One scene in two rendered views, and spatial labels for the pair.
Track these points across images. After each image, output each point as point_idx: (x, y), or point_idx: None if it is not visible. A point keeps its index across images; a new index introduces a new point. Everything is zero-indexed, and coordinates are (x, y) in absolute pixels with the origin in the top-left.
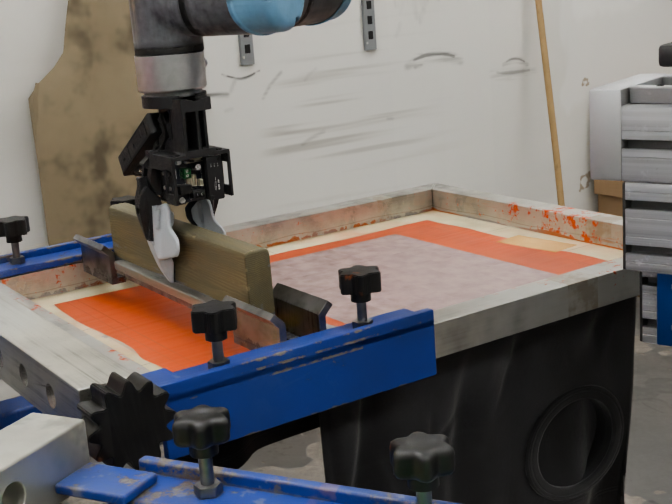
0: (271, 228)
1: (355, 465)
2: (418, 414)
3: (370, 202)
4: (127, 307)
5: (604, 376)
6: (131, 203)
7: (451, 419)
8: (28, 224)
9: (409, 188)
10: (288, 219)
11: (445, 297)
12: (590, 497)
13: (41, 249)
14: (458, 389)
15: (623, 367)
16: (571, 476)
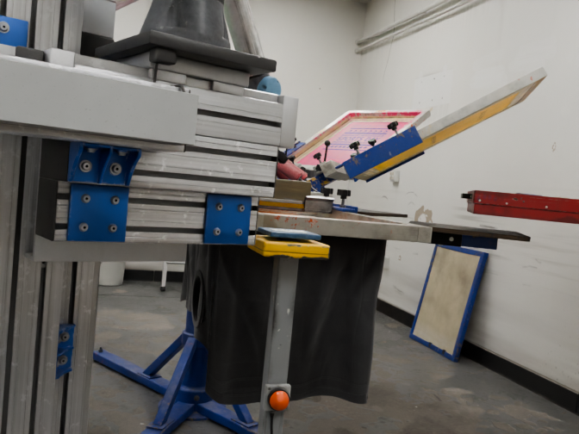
0: (361, 218)
1: (188, 254)
2: (189, 244)
3: (389, 220)
4: None
5: (204, 273)
6: (339, 190)
7: (193, 255)
8: (327, 190)
9: (420, 225)
10: (365, 216)
11: None
12: (206, 342)
13: (333, 203)
14: (195, 244)
15: (207, 275)
16: (197, 316)
